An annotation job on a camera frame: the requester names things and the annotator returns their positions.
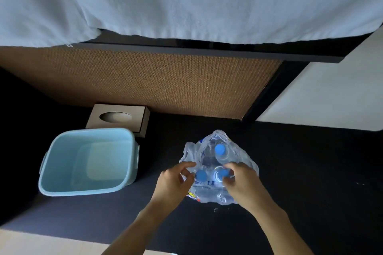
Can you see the clear plastic pack wrap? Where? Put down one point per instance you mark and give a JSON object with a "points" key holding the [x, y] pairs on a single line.
{"points": [[244, 162]]}

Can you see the brown woven panel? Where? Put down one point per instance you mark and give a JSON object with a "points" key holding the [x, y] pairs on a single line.
{"points": [[143, 81]]}

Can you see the person's right forearm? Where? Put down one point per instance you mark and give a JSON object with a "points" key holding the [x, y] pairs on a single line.
{"points": [[281, 231]]}

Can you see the person's right hand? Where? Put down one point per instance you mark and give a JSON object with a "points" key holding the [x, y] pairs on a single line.
{"points": [[248, 187]]}

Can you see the light blue plastic bin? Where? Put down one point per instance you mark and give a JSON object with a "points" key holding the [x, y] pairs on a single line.
{"points": [[89, 162]]}

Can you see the person's right thumb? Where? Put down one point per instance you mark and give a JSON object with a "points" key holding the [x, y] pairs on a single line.
{"points": [[228, 180]]}

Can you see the person's left hand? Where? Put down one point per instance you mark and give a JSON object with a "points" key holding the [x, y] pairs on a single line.
{"points": [[169, 187]]}

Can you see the black support post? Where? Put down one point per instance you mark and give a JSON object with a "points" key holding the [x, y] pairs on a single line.
{"points": [[273, 90]]}

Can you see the blue-capped water bottle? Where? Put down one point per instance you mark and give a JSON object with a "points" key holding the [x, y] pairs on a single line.
{"points": [[220, 149], [220, 172], [201, 176]]}

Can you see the brown tissue box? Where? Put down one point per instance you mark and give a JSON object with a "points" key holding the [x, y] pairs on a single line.
{"points": [[137, 120]]}

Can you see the person's left forearm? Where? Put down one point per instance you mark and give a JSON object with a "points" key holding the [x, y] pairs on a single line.
{"points": [[134, 231]]}

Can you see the person's left thumb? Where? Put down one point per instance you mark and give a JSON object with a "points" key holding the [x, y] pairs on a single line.
{"points": [[188, 180]]}

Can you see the black shelf board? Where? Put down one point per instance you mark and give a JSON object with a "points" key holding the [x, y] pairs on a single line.
{"points": [[209, 50]]}

